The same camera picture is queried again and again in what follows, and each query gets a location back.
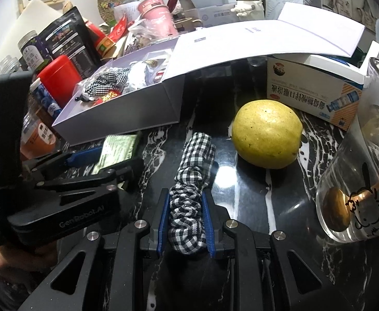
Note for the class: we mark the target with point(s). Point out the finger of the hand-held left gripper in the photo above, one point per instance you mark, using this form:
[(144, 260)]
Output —
[(84, 157), (124, 173)]

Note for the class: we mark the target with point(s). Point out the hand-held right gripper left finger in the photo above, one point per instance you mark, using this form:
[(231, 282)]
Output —
[(162, 223)]

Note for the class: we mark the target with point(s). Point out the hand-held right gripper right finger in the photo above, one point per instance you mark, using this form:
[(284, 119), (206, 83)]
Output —
[(210, 230)]

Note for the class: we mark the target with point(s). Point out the green sachet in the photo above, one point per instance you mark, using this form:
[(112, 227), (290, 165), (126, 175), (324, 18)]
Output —
[(118, 149)]

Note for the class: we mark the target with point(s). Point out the gingham scrunchie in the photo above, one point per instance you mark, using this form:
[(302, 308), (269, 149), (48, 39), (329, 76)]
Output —
[(189, 201)]

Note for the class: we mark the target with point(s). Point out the white gift box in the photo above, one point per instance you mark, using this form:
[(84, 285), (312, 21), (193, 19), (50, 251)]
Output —
[(127, 116)]

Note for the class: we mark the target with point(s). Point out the person's left hand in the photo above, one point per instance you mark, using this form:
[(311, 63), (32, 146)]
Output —
[(4, 260)]

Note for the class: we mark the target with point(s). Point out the brown orange container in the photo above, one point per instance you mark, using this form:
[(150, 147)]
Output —
[(37, 139)]

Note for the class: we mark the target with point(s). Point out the small blue label bottle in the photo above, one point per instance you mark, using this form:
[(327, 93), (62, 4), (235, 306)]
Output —
[(48, 102)]

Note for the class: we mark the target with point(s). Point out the red gold print packet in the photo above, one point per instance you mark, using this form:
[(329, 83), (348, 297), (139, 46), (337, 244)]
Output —
[(110, 96)]

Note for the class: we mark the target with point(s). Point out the red canister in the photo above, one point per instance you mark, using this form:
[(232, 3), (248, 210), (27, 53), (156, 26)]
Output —
[(59, 81)]

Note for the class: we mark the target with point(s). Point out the black white checkered scrunchie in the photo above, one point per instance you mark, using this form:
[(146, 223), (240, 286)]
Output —
[(111, 77)]

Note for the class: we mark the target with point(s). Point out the clear plastic packet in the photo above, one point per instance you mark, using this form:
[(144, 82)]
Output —
[(140, 77)]

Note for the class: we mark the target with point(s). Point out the small white red packet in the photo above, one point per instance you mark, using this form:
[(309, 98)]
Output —
[(158, 69)]

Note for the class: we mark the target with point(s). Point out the yellow green round fruit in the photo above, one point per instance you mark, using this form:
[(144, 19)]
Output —
[(267, 132)]

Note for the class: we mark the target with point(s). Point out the gold pouch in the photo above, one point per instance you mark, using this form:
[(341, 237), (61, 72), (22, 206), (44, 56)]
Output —
[(105, 45)]

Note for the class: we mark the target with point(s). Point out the black stand-up pouch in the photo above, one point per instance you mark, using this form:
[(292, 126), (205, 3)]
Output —
[(69, 39)]

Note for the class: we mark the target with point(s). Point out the purple label jar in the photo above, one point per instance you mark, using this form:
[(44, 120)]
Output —
[(30, 50)]

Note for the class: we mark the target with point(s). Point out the clear lid jar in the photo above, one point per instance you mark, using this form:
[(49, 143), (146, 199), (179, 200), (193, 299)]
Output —
[(7, 64)]

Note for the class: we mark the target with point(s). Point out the gold spoon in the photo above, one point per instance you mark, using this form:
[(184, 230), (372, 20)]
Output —
[(335, 207)]

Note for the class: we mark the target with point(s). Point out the red snack packet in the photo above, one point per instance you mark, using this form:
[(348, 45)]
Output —
[(118, 30)]

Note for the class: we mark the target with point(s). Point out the clear plastic bag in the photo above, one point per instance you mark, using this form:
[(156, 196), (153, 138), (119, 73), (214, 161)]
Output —
[(140, 34)]

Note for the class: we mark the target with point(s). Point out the white paper sheet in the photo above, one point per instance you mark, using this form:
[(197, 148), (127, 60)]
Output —
[(24, 22)]

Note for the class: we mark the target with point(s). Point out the white paper leaflet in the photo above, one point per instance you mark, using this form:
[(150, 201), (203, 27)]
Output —
[(127, 8)]

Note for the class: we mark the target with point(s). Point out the pink cup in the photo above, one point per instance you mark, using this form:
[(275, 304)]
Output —
[(158, 19)]

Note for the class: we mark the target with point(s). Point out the blue white medicine box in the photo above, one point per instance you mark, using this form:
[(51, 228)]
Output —
[(306, 87)]

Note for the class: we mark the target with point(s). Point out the glass cup with dog print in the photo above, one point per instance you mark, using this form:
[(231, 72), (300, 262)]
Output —
[(371, 155)]

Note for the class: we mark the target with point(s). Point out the dark red case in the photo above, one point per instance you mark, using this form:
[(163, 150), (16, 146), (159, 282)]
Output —
[(173, 3)]

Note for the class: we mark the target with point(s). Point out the white cardboard box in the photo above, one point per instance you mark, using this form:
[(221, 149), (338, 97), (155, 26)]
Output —
[(215, 14)]

